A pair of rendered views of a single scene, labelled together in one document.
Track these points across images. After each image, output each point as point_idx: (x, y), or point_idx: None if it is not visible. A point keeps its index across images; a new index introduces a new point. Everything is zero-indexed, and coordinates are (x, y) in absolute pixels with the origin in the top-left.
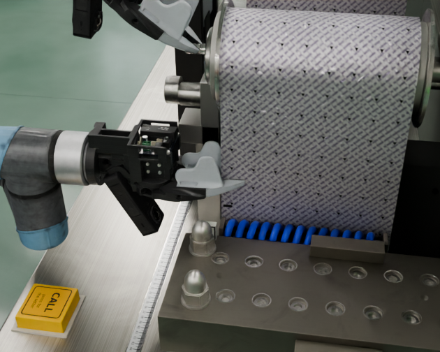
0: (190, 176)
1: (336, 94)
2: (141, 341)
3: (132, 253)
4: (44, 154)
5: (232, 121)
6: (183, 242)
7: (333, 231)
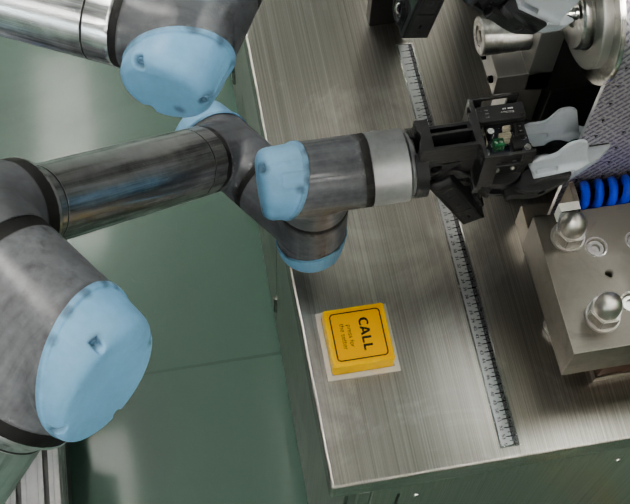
0: (550, 162)
1: None
2: (490, 347)
3: (401, 217)
4: (361, 186)
5: (615, 95)
6: (540, 235)
7: None
